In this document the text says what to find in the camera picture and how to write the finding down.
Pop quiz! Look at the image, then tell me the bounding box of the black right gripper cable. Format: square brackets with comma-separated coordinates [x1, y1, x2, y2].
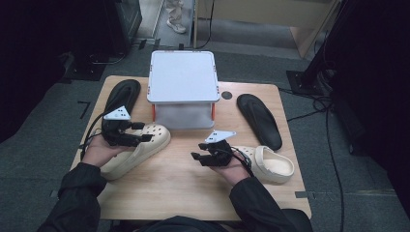
[230, 146, 256, 179]

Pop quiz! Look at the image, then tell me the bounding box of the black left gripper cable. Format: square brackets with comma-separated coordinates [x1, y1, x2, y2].
[78, 111, 109, 160]

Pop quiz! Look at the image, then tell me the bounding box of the cream clog shoe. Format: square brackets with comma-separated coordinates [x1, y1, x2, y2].
[236, 145, 296, 186]
[100, 123, 172, 182]

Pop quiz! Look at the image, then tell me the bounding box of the dark cabinet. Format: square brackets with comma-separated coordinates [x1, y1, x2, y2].
[104, 0, 143, 56]

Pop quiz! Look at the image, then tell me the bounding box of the person's right hand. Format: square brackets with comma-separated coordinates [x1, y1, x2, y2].
[209, 154, 256, 188]

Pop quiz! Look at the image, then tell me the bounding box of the black floor cable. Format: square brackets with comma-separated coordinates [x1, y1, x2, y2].
[278, 86, 346, 232]

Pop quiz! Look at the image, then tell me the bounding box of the white shoe rack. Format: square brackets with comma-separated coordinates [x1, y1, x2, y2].
[146, 49, 221, 131]

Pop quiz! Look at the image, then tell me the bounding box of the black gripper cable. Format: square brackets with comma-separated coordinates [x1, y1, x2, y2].
[78, 111, 109, 160]
[230, 146, 256, 179]

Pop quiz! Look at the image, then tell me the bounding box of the black hanging cable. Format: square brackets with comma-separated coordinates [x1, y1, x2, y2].
[194, 0, 216, 50]

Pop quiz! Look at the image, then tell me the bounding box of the grey tape strip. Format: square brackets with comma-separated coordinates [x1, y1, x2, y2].
[294, 190, 316, 199]

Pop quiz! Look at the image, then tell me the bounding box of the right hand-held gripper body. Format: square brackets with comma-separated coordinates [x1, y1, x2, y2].
[197, 130, 238, 168]

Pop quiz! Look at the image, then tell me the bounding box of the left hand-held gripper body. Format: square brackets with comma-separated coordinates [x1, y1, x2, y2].
[101, 105, 144, 148]

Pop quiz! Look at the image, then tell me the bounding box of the light wooden cabinet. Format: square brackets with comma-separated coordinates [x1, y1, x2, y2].
[192, 0, 343, 59]

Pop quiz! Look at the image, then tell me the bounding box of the black stand base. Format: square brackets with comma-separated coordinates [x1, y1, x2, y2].
[285, 70, 327, 97]

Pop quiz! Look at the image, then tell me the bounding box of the person's left hand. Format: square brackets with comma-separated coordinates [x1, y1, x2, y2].
[81, 132, 132, 169]

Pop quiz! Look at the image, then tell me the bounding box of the person's dark jacket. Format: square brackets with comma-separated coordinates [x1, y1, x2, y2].
[133, 215, 228, 232]

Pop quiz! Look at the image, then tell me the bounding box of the black floor plate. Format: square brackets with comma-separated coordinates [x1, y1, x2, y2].
[63, 60, 111, 82]

